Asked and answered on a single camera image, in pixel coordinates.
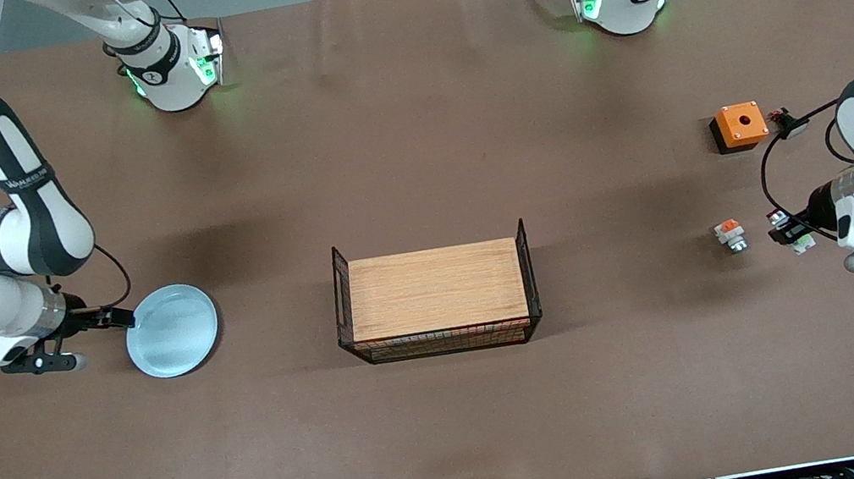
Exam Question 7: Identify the brown paper table cover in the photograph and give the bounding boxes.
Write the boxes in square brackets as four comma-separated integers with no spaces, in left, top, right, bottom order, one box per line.
[0,0,854,479]

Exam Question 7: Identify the red button green switch block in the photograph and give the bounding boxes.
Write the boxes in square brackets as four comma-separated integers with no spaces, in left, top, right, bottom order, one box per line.
[765,205,818,260]

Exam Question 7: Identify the silver button orange switch block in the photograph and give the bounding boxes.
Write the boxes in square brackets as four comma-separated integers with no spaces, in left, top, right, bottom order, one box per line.
[713,217,749,257]

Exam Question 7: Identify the light blue round plate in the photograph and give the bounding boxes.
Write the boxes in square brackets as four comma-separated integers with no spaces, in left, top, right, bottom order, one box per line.
[118,278,227,383]

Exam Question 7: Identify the small black red switch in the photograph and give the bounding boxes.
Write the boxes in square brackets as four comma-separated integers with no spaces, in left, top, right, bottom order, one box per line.
[769,102,812,140]

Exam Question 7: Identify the orange button box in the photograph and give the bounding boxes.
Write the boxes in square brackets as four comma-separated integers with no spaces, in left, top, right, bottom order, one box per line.
[707,100,772,157]

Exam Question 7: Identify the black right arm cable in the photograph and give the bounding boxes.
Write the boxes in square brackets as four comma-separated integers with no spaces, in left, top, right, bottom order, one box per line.
[0,0,137,330]

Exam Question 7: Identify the wooden board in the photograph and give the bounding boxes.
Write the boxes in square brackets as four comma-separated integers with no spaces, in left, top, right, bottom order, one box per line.
[341,234,532,346]

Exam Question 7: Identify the black wire basket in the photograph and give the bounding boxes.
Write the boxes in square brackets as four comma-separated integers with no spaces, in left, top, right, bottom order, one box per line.
[323,215,548,372]

